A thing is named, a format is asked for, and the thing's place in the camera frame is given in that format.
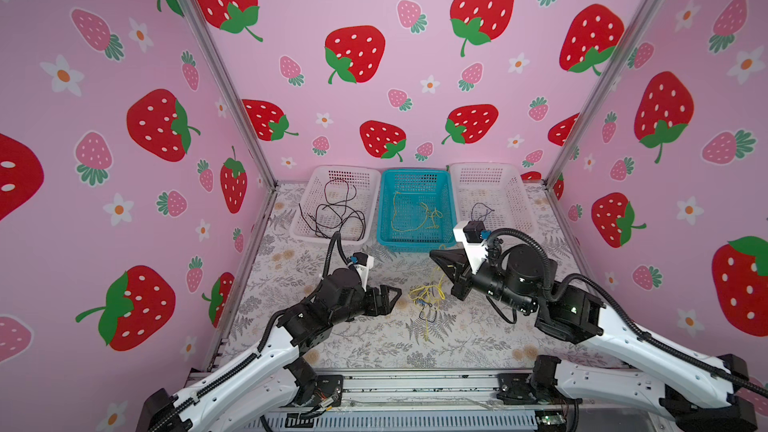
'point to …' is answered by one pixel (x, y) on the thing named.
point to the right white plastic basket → (493, 195)
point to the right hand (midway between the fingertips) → (430, 253)
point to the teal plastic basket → (416, 210)
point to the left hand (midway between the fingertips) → (392, 292)
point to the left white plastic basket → (337, 199)
